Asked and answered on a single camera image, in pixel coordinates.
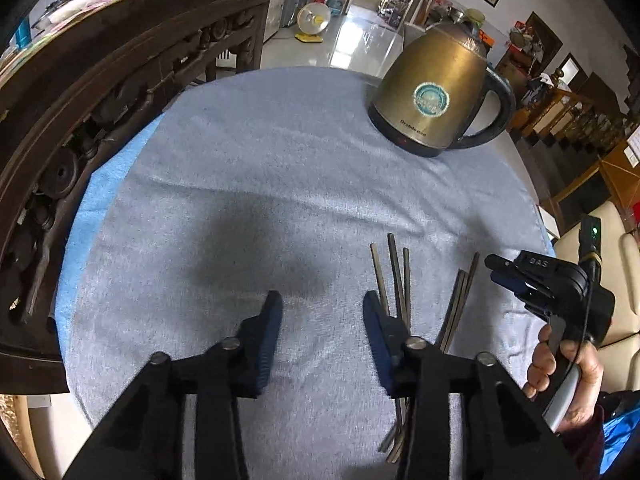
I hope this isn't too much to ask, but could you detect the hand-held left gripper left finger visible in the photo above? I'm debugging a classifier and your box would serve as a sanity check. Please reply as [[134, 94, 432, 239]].
[[62, 289, 284, 480]]

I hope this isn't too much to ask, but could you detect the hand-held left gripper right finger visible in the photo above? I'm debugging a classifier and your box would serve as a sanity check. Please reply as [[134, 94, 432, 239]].
[[362, 290, 581, 480]]

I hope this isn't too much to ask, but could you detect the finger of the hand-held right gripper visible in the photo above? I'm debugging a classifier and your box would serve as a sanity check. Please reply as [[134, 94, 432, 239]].
[[490, 271, 538, 307], [484, 253, 526, 275]]

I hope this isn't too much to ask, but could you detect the person's right forearm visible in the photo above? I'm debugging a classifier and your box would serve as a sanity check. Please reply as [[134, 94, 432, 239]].
[[557, 390, 640, 480]]

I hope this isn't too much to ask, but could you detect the person's right hand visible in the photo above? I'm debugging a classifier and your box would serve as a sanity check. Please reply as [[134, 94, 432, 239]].
[[523, 324, 606, 435]]

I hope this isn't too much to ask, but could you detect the small white box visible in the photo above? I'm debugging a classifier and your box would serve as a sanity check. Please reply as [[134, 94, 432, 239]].
[[537, 204, 562, 239]]

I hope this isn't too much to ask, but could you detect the wooden staircase railing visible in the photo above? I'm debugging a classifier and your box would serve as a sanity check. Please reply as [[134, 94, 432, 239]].
[[510, 45, 640, 211]]

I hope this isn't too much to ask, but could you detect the grey cloth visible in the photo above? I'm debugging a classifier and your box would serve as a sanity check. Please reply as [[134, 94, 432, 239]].
[[65, 65, 556, 480]]

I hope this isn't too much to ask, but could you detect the brass electric kettle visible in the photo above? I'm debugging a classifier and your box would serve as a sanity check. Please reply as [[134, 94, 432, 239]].
[[367, 19, 517, 157]]

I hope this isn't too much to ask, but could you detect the blue cloth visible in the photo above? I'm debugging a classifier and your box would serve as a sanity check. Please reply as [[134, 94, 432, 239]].
[[54, 120, 171, 331]]

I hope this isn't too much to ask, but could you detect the carved dark wooden chair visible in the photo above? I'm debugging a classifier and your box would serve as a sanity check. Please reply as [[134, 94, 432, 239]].
[[0, 0, 281, 395]]

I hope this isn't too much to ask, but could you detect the white electric fan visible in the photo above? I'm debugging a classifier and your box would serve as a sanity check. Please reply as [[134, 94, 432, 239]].
[[295, 2, 332, 44]]

